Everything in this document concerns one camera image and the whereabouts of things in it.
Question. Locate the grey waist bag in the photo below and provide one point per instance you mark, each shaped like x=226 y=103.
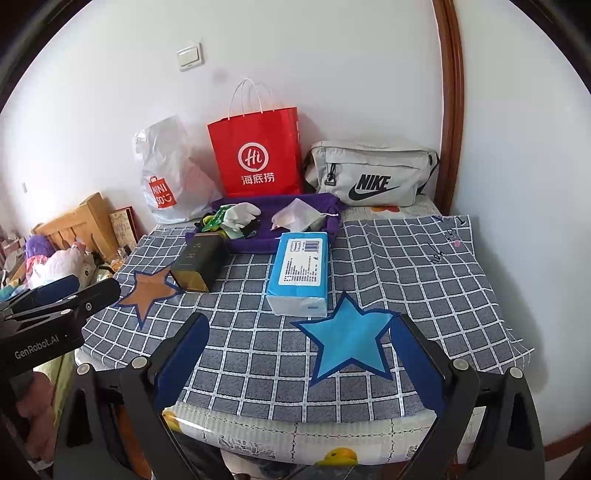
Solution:
x=369 y=161

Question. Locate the orange star patch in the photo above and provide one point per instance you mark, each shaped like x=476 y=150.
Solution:
x=147 y=290

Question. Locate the wooden headboard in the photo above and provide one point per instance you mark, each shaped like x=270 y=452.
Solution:
x=83 y=226

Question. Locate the white wall switch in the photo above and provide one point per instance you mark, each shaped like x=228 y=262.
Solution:
x=189 y=56

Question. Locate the person's left hand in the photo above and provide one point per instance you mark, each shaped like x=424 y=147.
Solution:
x=37 y=415

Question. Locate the blue star patch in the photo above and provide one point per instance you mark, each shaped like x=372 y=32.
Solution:
x=346 y=341

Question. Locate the white glove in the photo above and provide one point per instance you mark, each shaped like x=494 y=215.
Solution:
x=242 y=212

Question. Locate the dark tin box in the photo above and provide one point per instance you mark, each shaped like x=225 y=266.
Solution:
x=198 y=263

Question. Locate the green tissue packet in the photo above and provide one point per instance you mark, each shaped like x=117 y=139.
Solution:
x=226 y=214

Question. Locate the light green bed sheet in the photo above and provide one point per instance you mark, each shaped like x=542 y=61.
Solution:
x=64 y=369

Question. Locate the blue tissue pack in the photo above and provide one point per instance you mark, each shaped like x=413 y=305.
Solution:
x=298 y=272

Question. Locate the yellow black toy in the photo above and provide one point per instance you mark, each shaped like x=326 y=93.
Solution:
x=210 y=225

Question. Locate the purple plush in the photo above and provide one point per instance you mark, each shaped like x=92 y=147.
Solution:
x=39 y=247

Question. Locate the duck print white sheet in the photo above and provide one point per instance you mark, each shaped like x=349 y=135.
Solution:
x=277 y=434

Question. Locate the purple cloth bag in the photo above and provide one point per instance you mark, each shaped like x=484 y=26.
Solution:
x=251 y=244

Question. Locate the grey checkered tablecloth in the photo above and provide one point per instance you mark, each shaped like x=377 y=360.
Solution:
x=415 y=277

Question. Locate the printed pastel quilt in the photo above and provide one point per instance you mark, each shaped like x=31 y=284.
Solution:
x=60 y=265

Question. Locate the red paper bag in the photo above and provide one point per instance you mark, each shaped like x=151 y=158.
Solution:
x=254 y=138

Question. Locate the white spotted plush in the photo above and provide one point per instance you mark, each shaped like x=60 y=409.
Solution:
x=90 y=265

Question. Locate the brown cover book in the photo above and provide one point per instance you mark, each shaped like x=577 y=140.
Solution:
x=122 y=228

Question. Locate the white plastic shopping bag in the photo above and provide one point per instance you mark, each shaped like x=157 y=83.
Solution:
x=171 y=157

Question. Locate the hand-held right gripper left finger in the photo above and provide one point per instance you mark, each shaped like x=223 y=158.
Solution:
x=180 y=364

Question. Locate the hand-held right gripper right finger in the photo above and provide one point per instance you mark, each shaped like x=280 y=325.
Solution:
x=418 y=364

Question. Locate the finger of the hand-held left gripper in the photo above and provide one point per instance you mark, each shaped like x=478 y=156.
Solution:
x=55 y=288
x=97 y=295

